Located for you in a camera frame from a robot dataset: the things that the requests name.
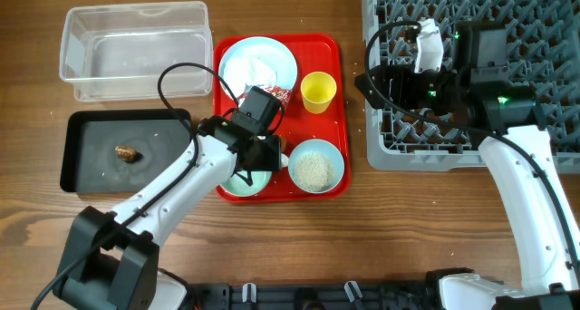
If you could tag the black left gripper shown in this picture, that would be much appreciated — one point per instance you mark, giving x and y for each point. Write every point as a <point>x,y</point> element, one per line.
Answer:
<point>273,161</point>

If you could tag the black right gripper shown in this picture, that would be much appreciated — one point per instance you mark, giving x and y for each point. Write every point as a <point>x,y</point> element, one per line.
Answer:
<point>401,76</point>

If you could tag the mint green bowl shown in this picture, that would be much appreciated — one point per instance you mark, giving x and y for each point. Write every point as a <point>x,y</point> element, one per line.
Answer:
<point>243,185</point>

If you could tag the light blue rice bowl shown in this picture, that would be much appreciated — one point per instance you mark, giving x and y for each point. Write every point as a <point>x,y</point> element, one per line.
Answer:
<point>325,147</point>

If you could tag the white rice pile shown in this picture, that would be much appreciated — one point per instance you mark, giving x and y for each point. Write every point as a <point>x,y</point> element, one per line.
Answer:
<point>314,172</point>

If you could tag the yellow plastic cup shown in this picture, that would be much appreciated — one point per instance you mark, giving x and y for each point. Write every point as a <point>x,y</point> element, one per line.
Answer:
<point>318,90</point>

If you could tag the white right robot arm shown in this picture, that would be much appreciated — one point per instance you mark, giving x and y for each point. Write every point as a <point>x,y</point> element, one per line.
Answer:
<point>507,125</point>

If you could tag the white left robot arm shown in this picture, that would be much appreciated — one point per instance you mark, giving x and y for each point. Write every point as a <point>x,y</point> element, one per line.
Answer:
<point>111,259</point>

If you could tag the grey dishwasher rack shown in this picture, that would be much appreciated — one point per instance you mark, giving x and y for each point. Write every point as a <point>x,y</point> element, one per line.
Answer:
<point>542,53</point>

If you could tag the black waste tray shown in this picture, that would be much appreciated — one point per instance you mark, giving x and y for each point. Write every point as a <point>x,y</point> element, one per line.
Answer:
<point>90,164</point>

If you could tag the white plastic spoon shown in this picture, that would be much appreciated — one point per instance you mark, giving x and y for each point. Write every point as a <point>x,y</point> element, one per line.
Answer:
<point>284,161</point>

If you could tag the orange carrot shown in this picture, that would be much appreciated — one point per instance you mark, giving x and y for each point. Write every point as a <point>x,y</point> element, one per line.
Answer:
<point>283,143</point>

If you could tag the red snack wrapper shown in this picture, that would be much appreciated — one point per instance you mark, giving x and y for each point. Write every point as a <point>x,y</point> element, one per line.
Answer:
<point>282,94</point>

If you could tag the red plastic tray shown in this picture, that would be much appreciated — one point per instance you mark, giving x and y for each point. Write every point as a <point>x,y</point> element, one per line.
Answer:
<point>313,53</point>

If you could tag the white crumpled napkin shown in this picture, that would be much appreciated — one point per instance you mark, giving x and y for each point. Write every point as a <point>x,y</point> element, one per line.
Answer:
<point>241,73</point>

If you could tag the light blue plate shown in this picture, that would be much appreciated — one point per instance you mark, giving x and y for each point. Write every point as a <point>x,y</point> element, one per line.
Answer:
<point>270,51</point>

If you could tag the brown food scrap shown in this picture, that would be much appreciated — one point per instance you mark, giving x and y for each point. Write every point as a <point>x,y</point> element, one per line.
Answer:
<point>126,153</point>

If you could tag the clear plastic bin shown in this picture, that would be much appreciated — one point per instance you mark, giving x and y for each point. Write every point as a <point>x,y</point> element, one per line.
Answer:
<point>137,51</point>

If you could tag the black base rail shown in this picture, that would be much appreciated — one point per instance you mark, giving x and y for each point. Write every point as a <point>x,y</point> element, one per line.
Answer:
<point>351,295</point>

